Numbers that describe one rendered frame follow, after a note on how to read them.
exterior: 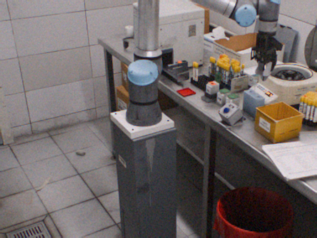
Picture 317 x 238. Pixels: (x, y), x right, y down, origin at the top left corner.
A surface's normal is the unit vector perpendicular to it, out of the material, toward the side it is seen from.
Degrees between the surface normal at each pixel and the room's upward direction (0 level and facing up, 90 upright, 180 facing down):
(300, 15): 90
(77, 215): 0
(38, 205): 0
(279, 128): 90
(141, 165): 90
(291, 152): 0
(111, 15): 90
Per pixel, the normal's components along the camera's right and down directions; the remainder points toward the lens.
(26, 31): 0.53, 0.44
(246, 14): -0.06, 0.50
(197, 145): 0.01, -0.86
